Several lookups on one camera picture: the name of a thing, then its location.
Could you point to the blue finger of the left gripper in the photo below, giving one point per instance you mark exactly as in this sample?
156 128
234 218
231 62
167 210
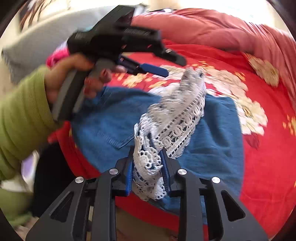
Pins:
148 68

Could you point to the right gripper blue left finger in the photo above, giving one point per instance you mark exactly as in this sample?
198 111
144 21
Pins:
128 177

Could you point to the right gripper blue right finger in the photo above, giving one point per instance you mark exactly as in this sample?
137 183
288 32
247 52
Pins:
165 171

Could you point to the blue denim pants lace trim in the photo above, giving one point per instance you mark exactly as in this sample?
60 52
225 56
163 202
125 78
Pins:
201 131

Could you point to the person's left hand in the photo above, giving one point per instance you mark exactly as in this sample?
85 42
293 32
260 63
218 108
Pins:
56 76

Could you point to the salmon pink quilt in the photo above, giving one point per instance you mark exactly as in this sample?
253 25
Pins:
212 28

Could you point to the pink clothes pile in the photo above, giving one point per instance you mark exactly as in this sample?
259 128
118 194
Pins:
60 52

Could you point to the grey quilted headboard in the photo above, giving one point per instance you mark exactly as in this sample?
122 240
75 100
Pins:
32 47

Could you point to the red floral bed blanket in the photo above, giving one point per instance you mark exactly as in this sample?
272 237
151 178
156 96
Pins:
267 121

